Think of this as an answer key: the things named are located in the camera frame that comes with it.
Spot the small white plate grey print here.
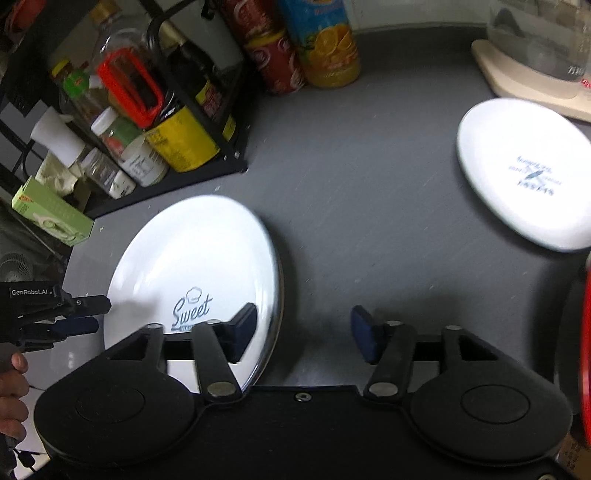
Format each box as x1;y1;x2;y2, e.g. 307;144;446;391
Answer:
457;98;591;254

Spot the red and black bowl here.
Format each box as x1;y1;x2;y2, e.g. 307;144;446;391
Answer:
551;258;591;416

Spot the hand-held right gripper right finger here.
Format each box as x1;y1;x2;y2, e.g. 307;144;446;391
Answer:
350;305;502;400

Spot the person's left hand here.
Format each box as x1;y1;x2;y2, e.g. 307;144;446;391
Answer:
0;351;31;440

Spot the red drink can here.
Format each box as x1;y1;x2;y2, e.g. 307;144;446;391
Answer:
217;0;283;47
242;30;306;95

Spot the cream kettle base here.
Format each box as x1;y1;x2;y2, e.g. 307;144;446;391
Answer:
471;39;591;123

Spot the grey fan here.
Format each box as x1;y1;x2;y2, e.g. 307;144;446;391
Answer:
0;249;43;288

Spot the orange juice bottle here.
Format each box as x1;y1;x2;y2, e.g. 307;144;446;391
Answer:
277;0;362;88

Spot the white deep plate blue print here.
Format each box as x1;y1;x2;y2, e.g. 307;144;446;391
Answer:
102;195;279;386

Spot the crumpled white cloth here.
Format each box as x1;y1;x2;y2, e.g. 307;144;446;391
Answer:
34;154;85;197

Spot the black metal rack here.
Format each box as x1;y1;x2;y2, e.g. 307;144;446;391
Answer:
0;0;250;219

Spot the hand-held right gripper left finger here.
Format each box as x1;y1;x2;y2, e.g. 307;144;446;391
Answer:
99;302;259;400

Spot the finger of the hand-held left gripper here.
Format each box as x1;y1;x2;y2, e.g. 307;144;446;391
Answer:
28;318;100;345
60;295;112;319

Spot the small glass shaker jar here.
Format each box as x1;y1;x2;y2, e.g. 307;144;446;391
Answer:
76;148;137;200

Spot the green carton box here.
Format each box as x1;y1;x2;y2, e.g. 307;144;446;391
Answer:
11;178;95;246

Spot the white plastic jar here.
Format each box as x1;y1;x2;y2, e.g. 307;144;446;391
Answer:
121;136;169;188

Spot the green jar white lid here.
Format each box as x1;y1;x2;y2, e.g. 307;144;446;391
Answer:
91;107;144;158

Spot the large soy sauce bottle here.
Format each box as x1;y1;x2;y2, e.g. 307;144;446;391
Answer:
92;0;241;174

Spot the glass kettle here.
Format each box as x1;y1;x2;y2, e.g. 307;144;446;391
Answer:
485;0;591;84

